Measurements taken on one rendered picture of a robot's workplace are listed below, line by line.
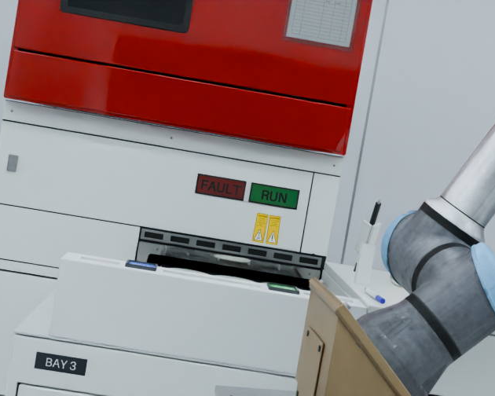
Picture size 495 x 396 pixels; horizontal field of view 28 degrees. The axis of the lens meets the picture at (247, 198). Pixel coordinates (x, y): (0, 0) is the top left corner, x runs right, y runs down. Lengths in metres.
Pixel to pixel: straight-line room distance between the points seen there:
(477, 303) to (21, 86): 1.28
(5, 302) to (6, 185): 0.28
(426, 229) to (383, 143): 2.36
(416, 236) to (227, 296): 0.38
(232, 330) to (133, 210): 0.68
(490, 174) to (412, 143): 2.38
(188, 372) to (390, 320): 0.48
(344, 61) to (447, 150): 1.68
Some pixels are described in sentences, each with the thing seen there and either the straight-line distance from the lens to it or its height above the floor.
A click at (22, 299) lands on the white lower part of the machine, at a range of 2.42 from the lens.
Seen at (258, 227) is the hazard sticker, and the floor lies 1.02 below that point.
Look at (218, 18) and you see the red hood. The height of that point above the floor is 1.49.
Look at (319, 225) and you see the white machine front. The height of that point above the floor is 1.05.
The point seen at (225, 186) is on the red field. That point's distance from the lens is 2.36.
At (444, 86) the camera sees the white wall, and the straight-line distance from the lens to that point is 3.96.
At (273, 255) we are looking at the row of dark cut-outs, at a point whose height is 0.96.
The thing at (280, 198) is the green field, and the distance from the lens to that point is 2.36.
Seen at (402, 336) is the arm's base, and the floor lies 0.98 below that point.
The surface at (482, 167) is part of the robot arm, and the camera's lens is 1.56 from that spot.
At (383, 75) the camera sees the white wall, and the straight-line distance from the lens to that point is 3.91.
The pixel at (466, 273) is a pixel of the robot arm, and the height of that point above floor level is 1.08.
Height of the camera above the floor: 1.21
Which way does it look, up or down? 3 degrees down
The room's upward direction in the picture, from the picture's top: 10 degrees clockwise
